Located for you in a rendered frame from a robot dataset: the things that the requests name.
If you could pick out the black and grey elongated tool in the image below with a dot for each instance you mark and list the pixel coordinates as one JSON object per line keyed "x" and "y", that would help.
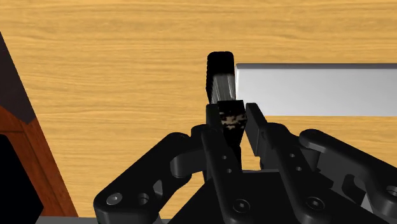
{"x": 220, "y": 77}

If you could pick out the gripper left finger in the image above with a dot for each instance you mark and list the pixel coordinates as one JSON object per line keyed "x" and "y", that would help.
{"x": 145, "y": 186}

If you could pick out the red-brown wooden cabinet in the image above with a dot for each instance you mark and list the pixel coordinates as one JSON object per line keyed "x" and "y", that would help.
{"x": 34, "y": 149}

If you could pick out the white flat box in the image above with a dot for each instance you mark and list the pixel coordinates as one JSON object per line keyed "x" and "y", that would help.
{"x": 316, "y": 91}

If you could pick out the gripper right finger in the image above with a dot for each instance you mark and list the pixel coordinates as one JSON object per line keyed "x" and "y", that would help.
{"x": 338, "y": 155}

